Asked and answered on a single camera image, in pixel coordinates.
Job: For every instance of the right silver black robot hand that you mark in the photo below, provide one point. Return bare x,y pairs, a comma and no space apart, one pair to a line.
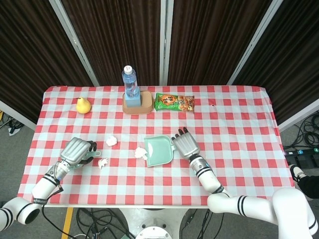
187,145

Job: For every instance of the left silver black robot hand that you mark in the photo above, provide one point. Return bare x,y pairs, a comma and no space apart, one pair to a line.
74,152

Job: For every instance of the mint green hand brush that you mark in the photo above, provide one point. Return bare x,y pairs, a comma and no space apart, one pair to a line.
96,154

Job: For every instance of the mint green dustpan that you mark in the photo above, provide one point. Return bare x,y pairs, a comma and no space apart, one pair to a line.
158,150

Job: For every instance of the white paper ball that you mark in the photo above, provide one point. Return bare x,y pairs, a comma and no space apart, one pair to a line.
111,141
140,153
102,163

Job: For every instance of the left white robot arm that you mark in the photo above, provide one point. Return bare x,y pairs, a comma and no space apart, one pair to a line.
45,186

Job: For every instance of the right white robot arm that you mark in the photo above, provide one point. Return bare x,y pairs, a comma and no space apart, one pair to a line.
249,201

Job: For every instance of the green snack bag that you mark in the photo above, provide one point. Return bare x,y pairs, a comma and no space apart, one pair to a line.
174,102

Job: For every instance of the yellow pear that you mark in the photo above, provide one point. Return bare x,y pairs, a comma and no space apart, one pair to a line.
83,106

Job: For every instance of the red white checkered tablecloth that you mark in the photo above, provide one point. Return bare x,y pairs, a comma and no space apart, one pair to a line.
236,154

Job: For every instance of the brown oval tray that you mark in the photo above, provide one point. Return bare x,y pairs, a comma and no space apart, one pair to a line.
147,103

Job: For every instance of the light blue box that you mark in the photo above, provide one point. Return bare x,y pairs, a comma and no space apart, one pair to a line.
133,102

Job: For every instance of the clear plastic water bottle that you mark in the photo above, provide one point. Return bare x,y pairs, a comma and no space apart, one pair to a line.
129,79

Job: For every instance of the dark brown partition panel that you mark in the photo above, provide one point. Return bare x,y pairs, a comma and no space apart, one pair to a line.
32,54
214,42
289,62
114,37

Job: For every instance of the black white sneaker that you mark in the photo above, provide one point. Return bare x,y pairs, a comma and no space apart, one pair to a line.
296,174

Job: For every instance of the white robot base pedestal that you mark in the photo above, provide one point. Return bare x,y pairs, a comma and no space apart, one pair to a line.
154,221

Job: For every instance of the white partition frame post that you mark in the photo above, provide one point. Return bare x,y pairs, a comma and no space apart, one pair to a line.
251,42
74,42
165,42

